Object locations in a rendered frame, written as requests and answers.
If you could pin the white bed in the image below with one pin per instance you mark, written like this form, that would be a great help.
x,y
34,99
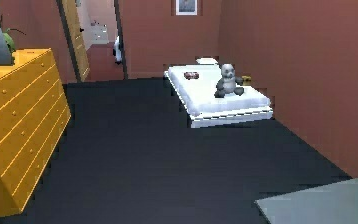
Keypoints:
x,y
217,100

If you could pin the grey teddy bear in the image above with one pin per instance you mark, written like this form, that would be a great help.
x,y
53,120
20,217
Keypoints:
x,y
227,81

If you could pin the white pillow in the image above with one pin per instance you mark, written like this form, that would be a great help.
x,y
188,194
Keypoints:
x,y
207,61

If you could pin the yellow small block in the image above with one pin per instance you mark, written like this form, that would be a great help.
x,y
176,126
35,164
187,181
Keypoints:
x,y
246,80

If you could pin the black and white object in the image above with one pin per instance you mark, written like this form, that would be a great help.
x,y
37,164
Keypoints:
x,y
117,50

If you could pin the yellow room door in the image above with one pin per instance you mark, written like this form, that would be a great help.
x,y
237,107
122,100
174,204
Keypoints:
x,y
76,36

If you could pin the yellow chest of drawers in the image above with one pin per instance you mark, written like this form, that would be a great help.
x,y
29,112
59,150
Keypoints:
x,y
18,120

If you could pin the green house plant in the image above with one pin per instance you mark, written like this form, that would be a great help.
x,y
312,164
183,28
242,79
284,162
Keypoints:
x,y
9,40

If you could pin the framed wall picture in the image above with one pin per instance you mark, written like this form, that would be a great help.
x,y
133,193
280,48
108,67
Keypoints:
x,y
186,6

